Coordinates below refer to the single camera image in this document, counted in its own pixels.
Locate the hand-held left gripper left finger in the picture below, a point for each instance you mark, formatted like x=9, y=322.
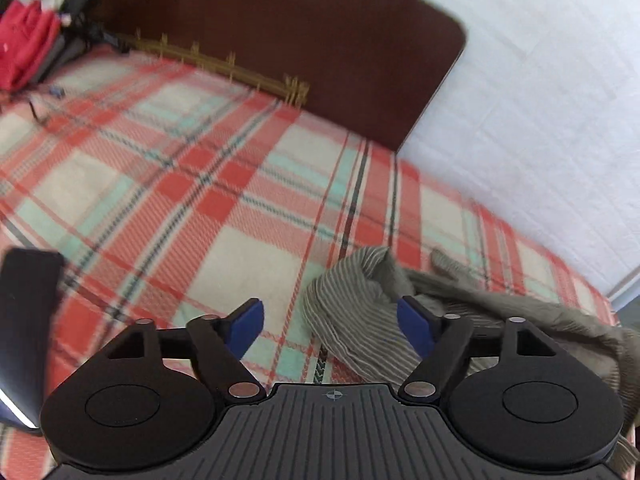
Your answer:
x=245, y=327

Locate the brown wooden headboard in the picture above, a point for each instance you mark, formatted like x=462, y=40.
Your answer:
x=300, y=25

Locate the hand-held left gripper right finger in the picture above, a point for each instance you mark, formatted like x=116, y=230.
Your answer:
x=417, y=327

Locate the red plaid bed sheet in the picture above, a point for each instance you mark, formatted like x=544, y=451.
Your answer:
x=150, y=185

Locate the olive patterned garment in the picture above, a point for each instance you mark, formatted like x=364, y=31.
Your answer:
x=350, y=320

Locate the black phone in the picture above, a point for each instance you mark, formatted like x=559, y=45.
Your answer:
x=27, y=330

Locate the red bag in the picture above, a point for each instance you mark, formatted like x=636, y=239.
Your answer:
x=25, y=40

